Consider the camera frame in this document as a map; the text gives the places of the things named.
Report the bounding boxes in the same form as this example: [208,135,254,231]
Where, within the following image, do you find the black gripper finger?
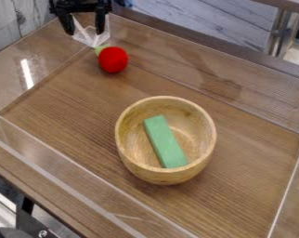
[96,8,106,35]
[57,11,75,35]

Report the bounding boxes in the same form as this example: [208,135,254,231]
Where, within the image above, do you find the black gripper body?
[47,0,113,14]

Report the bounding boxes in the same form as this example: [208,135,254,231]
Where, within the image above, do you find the red plush strawberry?
[96,45,129,73]

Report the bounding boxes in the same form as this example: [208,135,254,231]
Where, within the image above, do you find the wooden bowl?
[114,96,217,185]

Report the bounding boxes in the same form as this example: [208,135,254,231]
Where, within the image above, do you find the green rectangular block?
[144,115,188,168]

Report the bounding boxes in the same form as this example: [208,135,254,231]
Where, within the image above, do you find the black table leg clamp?
[15,197,59,238]

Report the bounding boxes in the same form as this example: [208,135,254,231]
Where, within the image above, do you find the metal stool frame background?
[266,9,299,59]

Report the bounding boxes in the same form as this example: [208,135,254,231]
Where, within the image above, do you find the clear acrylic tray wall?
[0,115,192,238]

